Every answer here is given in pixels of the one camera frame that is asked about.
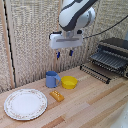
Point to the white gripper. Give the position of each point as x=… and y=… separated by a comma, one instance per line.
x=66, y=40

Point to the yellow bowl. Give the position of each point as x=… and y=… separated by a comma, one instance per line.
x=69, y=82

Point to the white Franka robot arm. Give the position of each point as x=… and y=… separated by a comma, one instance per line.
x=74, y=15

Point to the white plate with patterned rim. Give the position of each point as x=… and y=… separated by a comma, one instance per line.
x=25, y=104

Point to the blue mug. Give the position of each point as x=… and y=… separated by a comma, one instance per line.
x=51, y=80

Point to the beige woven folding screen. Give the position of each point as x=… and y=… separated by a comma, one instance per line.
x=33, y=40

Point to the small yellow-orange block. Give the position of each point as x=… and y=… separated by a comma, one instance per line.
x=57, y=96

